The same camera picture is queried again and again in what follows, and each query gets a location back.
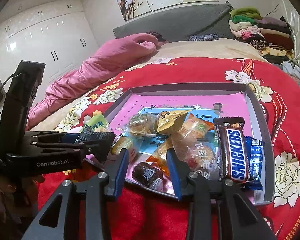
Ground dark brown candy packet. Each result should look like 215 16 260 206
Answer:
132 162 164 192

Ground clear yellow pastry packet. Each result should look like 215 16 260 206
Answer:
110 136 138 163

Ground clear red pastry packet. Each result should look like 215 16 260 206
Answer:
172 131 219 180

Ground green snack packet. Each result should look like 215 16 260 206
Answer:
87 114 111 132

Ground Snickers bar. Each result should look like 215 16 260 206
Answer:
213 116 249 184

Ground blue snack packet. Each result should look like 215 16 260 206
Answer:
243 136 264 191

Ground round pastry clear packet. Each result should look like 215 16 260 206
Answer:
126 113 157 137

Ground orange pastry packet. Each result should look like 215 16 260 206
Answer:
178 113 214 140
146 137 173 177

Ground gold snack packet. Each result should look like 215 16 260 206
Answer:
157 110 190 135

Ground black snack packet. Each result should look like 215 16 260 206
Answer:
75 126 115 143

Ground grey tray box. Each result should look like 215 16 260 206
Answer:
104 83 274 205

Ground pink book with blue label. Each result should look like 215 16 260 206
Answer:
87 92 256 203

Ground white wardrobe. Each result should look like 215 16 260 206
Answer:
0 0 98 103

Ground pink quilt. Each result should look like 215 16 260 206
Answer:
26 33 159 131

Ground beige bed sheet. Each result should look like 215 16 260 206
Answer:
29 38 265 131

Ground grey clothes heap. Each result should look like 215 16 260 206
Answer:
281 61 300 80

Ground dark patterned pillow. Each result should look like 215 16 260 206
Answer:
188 34 219 41

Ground grey headboard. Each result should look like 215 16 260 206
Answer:
113 2 235 42

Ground pile of folded clothes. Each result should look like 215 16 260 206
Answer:
229 7 294 64

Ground cream curtain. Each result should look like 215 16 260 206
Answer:
281 0 300 67

